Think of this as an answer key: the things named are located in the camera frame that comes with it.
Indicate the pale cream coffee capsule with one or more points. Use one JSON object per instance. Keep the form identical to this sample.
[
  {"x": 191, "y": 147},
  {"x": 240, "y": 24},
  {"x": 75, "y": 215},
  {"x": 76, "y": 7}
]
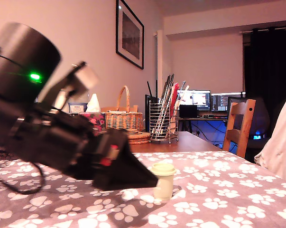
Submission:
[{"x": 163, "y": 180}]

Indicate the round cork trivet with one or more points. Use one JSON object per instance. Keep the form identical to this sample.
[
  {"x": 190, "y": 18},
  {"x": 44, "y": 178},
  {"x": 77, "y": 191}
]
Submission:
[
  {"x": 142, "y": 136},
  {"x": 142, "y": 142}
]

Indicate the floral tissue box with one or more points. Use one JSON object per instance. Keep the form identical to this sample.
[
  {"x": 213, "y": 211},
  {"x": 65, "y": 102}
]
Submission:
[{"x": 97, "y": 121}]

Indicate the white tissue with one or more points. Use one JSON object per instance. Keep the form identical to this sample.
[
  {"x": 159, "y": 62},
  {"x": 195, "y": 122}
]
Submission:
[{"x": 93, "y": 104}]

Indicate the black router with antennas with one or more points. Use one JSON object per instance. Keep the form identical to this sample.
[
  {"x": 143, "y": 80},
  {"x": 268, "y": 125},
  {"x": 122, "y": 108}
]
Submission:
[{"x": 152, "y": 114}]

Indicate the small black box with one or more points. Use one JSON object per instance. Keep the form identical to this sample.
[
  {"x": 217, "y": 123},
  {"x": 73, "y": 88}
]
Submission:
[{"x": 187, "y": 111}]

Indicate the red flat utensil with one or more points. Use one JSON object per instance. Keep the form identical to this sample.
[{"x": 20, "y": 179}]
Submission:
[{"x": 174, "y": 95}]

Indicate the wooden computer desk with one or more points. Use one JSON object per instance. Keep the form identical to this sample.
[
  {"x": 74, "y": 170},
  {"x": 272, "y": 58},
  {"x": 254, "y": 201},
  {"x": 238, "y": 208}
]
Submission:
[{"x": 204, "y": 118}]

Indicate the slim dark metal utensil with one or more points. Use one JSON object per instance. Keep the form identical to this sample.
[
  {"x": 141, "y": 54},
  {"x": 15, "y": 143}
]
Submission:
[
  {"x": 172, "y": 79},
  {"x": 167, "y": 88}
]

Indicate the pale wooden utensil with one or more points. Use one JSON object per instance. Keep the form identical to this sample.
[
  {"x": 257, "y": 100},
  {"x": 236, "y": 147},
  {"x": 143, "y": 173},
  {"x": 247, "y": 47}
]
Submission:
[{"x": 184, "y": 93}]

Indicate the grey paw print cloth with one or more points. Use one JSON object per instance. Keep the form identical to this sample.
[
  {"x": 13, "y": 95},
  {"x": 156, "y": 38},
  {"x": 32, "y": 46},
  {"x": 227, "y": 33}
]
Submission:
[{"x": 228, "y": 190}]

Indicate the computer monitor bright picture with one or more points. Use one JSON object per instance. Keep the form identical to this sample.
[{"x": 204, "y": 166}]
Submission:
[{"x": 199, "y": 99}]

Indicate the computer monitor dark text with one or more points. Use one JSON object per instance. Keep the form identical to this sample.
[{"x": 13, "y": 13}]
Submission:
[{"x": 218, "y": 102}]

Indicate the black framed picture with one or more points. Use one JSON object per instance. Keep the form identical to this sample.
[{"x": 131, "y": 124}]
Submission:
[{"x": 131, "y": 35}]

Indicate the wooden chair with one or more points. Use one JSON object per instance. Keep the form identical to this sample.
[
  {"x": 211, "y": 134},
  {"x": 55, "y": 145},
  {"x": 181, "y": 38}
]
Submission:
[{"x": 249, "y": 118}]

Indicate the small lit electronic device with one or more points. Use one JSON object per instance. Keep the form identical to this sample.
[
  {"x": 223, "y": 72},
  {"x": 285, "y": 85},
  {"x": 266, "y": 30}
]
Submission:
[{"x": 257, "y": 137}]

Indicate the pale draped blanket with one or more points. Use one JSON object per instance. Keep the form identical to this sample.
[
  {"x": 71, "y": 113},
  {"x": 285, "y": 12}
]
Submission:
[{"x": 280, "y": 142}]

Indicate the dark curtain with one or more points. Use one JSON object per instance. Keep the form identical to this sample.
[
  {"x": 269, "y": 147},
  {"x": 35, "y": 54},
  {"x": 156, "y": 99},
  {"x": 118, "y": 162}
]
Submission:
[{"x": 270, "y": 71}]

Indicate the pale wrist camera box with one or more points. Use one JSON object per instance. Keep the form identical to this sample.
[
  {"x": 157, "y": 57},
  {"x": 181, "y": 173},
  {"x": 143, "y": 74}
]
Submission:
[{"x": 85, "y": 78}]

